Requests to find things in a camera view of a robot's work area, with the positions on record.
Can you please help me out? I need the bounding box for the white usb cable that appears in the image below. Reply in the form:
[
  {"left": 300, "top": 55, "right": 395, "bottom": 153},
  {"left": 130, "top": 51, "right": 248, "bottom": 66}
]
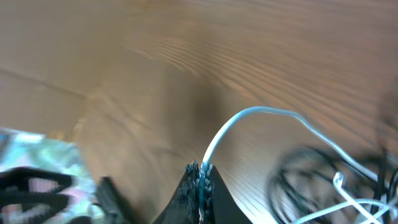
[{"left": 200, "top": 106, "right": 398, "bottom": 224}]

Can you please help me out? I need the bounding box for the black usb cable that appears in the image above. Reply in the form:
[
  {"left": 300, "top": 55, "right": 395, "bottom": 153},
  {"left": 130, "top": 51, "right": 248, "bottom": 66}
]
[{"left": 266, "top": 144, "right": 398, "bottom": 224}]

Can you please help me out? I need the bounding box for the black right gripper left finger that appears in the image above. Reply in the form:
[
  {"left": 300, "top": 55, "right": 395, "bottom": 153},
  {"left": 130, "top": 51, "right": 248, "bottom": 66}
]
[{"left": 153, "top": 161, "right": 200, "bottom": 224}]

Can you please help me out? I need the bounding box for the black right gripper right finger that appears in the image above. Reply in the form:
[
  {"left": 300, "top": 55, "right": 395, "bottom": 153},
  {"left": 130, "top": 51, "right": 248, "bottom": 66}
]
[{"left": 200, "top": 164, "right": 251, "bottom": 224}]

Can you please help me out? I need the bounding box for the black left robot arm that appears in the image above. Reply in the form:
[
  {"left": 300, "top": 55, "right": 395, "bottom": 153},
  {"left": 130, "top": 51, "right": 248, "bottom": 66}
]
[{"left": 1, "top": 167, "right": 136, "bottom": 224}]

